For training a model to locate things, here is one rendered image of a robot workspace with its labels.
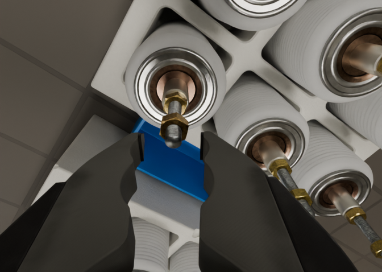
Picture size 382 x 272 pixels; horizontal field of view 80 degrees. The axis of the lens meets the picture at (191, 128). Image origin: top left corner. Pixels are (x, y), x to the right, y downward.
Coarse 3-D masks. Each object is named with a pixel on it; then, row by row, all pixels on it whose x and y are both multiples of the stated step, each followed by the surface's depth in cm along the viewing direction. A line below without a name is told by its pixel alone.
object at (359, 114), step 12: (372, 96) 26; (336, 108) 32; (348, 108) 29; (360, 108) 27; (372, 108) 25; (348, 120) 30; (360, 120) 27; (372, 120) 25; (360, 132) 28; (372, 132) 26
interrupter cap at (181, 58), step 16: (176, 48) 19; (144, 64) 19; (160, 64) 20; (176, 64) 20; (192, 64) 20; (208, 64) 20; (144, 80) 20; (160, 80) 21; (192, 80) 21; (208, 80) 20; (144, 96) 21; (160, 96) 21; (192, 96) 21; (208, 96) 21; (144, 112) 22; (160, 112) 22; (192, 112) 22; (208, 112) 22
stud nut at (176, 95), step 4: (176, 92) 18; (168, 96) 18; (172, 96) 17; (176, 96) 17; (180, 96) 17; (168, 100) 17; (172, 100) 17; (176, 100) 17; (180, 100) 17; (184, 100) 17; (164, 104) 17; (168, 104) 17; (184, 104) 18; (164, 108) 18; (184, 108) 18; (184, 112) 18
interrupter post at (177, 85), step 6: (174, 78) 20; (168, 84) 19; (174, 84) 19; (180, 84) 19; (168, 90) 18; (174, 90) 18; (180, 90) 18; (186, 90) 19; (186, 96) 18; (162, 102) 18; (186, 108) 19
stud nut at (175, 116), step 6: (168, 114) 15; (174, 114) 14; (180, 114) 15; (162, 120) 14; (168, 120) 14; (174, 120) 14; (180, 120) 14; (186, 120) 15; (162, 126) 14; (180, 126) 14; (186, 126) 14; (162, 132) 14; (186, 132) 14
